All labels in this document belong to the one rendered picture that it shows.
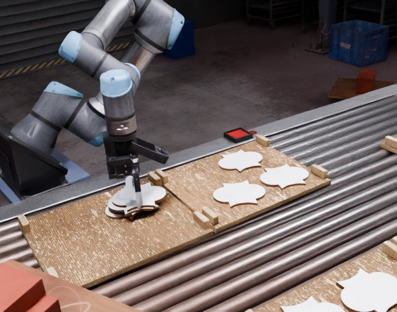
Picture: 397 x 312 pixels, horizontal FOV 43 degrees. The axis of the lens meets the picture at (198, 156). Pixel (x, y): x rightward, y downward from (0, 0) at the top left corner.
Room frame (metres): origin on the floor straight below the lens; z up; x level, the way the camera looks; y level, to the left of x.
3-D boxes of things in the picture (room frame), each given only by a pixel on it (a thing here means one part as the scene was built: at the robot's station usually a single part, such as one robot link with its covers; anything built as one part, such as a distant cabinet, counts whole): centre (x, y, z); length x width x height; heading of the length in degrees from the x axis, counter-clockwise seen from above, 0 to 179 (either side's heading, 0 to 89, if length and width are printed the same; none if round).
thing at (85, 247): (1.10, 0.24, 0.93); 0.41 x 0.35 x 0.02; 120
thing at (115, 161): (1.17, 0.20, 1.11); 0.09 x 0.08 x 0.12; 100
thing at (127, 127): (1.17, 0.19, 1.19); 0.08 x 0.08 x 0.05
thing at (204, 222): (1.08, 0.00, 0.95); 0.06 x 0.02 x 0.03; 30
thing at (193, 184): (1.31, -0.12, 0.93); 0.41 x 0.35 x 0.02; 121
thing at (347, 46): (5.40, -1.83, 0.19); 0.50 x 0.41 x 0.37; 30
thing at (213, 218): (1.10, -0.02, 0.95); 0.06 x 0.02 x 0.03; 31
